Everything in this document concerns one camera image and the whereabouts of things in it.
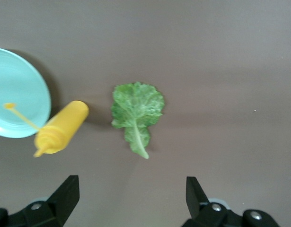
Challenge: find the yellow squeeze bottle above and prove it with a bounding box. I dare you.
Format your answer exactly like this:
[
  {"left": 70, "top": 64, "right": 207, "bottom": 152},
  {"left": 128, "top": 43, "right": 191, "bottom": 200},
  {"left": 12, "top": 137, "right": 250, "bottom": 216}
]
[{"left": 3, "top": 100, "right": 90, "bottom": 158}]

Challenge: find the mint green plate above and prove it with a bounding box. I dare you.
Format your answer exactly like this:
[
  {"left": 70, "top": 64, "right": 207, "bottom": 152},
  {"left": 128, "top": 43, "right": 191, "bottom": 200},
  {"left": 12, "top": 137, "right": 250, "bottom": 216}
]
[{"left": 0, "top": 47, "right": 52, "bottom": 139}]

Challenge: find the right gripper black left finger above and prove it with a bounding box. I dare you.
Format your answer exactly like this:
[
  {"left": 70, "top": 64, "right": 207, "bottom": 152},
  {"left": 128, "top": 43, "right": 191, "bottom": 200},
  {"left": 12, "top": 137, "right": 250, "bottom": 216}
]
[{"left": 0, "top": 175, "right": 80, "bottom": 227}]

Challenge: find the green lettuce leaf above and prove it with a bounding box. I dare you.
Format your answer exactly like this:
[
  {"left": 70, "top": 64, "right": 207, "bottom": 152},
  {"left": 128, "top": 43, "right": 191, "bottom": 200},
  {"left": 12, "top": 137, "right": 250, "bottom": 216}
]
[{"left": 111, "top": 81, "right": 165, "bottom": 159}]

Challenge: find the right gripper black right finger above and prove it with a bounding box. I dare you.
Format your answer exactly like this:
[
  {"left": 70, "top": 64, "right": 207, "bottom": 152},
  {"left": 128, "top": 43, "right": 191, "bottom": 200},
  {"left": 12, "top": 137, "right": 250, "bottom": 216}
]
[{"left": 182, "top": 176, "right": 281, "bottom": 227}]

